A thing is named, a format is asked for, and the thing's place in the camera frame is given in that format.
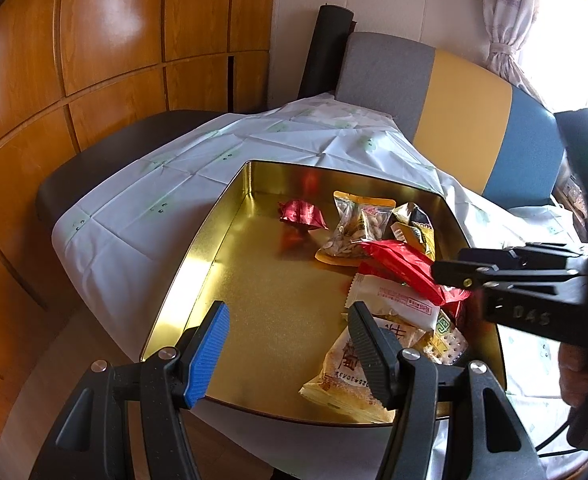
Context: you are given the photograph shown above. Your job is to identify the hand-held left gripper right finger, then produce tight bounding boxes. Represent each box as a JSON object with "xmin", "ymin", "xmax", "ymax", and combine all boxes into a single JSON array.
[{"xmin": 346, "ymin": 301, "xmax": 550, "ymax": 480}]

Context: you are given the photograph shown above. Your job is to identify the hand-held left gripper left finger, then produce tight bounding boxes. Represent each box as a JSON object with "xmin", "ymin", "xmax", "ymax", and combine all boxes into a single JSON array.
[{"xmin": 28, "ymin": 300, "xmax": 231, "ymax": 480}]

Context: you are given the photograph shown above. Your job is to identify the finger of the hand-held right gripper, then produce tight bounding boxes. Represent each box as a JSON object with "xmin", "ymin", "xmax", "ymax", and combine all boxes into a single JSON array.
[
  {"xmin": 431, "ymin": 259, "xmax": 588, "ymax": 297},
  {"xmin": 456, "ymin": 242, "xmax": 588, "ymax": 267}
]

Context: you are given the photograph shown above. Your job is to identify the brown cake snack packet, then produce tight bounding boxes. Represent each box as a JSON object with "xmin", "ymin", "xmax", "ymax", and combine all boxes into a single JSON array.
[{"xmin": 299, "ymin": 312, "xmax": 427, "ymax": 423}]

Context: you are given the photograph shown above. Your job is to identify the long red snack packet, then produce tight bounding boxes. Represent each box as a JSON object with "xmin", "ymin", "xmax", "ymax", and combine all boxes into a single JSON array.
[{"xmin": 359, "ymin": 240, "xmax": 472, "ymax": 318}]

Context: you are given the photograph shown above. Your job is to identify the gold tin box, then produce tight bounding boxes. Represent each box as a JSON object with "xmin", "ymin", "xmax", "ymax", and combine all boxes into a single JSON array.
[{"xmin": 138, "ymin": 159, "xmax": 507, "ymax": 426}]

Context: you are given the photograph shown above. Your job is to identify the person's right hand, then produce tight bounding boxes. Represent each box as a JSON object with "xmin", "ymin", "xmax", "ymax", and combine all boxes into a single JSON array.
[{"xmin": 559, "ymin": 342, "xmax": 588, "ymax": 408}]

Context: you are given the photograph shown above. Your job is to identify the white red-label snack packet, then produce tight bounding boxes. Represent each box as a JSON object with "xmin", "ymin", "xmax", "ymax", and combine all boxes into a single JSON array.
[{"xmin": 345, "ymin": 274, "xmax": 442, "ymax": 332}]

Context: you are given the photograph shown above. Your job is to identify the yellow black snack packet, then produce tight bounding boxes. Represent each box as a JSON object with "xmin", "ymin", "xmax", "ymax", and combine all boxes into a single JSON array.
[{"xmin": 390, "ymin": 202, "xmax": 437, "ymax": 261}]

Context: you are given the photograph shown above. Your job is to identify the green yellow cracker packet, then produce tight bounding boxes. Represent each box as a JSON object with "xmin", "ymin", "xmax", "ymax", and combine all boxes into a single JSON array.
[{"xmin": 414, "ymin": 305, "xmax": 470, "ymax": 366}]

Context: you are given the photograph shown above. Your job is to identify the clear peanut snack packet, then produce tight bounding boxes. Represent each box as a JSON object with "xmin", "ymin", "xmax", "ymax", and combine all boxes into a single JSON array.
[{"xmin": 315, "ymin": 191, "xmax": 397, "ymax": 267}]

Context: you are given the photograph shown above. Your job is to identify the grey yellow blue sofa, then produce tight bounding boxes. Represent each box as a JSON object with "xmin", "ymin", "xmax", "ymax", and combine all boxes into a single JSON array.
[{"xmin": 335, "ymin": 31, "xmax": 565, "ymax": 208}]

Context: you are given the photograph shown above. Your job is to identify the shiny purple-red snack packet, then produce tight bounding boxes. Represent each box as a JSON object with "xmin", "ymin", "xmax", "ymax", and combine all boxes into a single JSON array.
[{"xmin": 278, "ymin": 199, "xmax": 329, "ymax": 231}]

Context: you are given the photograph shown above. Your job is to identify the white green-patterned tablecloth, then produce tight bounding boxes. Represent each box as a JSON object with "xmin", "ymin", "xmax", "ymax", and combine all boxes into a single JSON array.
[{"xmin": 51, "ymin": 92, "xmax": 588, "ymax": 480}]

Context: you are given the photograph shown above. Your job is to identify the window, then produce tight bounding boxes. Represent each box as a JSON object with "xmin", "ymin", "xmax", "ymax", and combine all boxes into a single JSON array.
[{"xmin": 519, "ymin": 0, "xmax": 588, "ymax": 116}]

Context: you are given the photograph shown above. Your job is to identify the dark brown bench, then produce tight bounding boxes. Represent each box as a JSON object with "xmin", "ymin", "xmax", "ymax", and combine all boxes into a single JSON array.
[{"xmin": 34, "ymin": 109, "xmax": 227, "ymax": 233}]

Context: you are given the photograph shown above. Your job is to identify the light patterned curtain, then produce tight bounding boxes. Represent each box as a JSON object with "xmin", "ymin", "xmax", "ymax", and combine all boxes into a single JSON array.
[{"xmin": 481, "ymin": 0, "xmax": 557, "ymax": 111}]

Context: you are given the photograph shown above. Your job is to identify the black rolled mat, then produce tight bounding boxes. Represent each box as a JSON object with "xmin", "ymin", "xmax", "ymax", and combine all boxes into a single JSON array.
[{"xmin": 298, "ymin": 4, "xmax": 357, "ymax": 101}]

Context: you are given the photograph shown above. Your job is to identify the wooden wardrobe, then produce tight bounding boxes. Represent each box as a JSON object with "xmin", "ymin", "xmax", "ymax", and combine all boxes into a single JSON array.
[{"xmin": 0, "ymin": 0, "xmax": 277, "ymax": 451}]

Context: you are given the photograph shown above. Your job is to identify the black cable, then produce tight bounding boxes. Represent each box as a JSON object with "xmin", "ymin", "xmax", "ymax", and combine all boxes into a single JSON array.
[{"xmin": 536, "ymin": 405, "xmax": 582, "ymax": 458}]

